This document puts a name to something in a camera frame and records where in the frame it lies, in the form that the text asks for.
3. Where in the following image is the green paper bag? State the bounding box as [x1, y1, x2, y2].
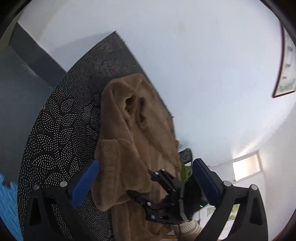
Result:
[181, 163, 192, 184]

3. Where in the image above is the black mesh chair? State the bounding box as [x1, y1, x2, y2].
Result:
[179, 148, 193, 166]

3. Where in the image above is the black patterned table cloth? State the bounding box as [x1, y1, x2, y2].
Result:
[18, 33, 154, 240]

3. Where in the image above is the blue foam floor mat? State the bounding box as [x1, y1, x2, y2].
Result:
[1, 174, 23, 240]

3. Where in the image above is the brown fleece garment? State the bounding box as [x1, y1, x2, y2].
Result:
[91, 74, 181, 240]

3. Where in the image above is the framed landscape painting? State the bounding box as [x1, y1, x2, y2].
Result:
[273, 24, 295, 98]

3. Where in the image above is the right beige knit sleeve forearm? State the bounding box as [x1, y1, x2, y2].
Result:
[178, 219, 202, 241]

